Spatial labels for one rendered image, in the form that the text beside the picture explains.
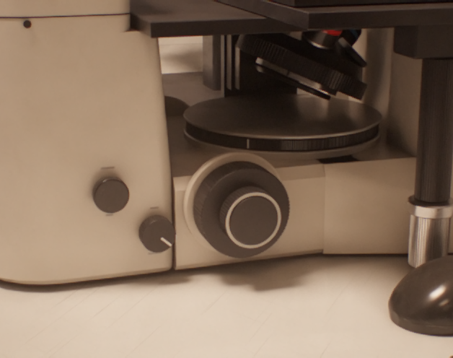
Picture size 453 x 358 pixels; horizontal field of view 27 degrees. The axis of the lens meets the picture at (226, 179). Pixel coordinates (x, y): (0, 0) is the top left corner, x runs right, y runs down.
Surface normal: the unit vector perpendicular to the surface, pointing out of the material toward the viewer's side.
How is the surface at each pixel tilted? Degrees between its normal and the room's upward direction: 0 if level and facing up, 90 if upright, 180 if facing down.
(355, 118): 0
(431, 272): 25
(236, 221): 90
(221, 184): 90
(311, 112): 0
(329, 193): 90
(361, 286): 0
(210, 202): 90
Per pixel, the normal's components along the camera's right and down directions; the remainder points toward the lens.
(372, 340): 0.00, -0.96
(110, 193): 0.31, 0.27
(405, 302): -0.74, -0.49
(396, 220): -0.01, 0.28
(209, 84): -0.95, 0.09
